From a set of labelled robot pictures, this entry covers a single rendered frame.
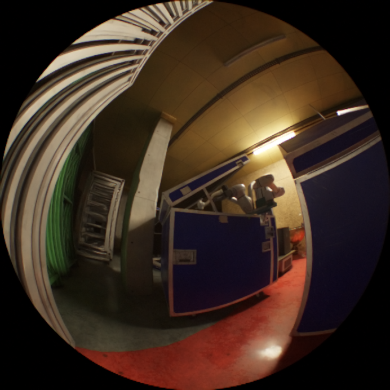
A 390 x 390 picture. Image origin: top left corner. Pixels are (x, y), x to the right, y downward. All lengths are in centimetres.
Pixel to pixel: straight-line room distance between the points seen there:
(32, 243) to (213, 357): 97
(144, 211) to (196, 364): 150
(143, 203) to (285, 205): 388
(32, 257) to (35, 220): 15
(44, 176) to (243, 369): 121
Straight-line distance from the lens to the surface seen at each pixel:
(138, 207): 142
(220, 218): 88
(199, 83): 255
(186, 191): 84
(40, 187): 62
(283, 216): 406
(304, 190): 58
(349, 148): 70
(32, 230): 62
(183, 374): 80
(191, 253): 80
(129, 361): 86
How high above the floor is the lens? 74
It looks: 23 degrees up
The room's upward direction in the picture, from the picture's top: 1 degrees clockwise
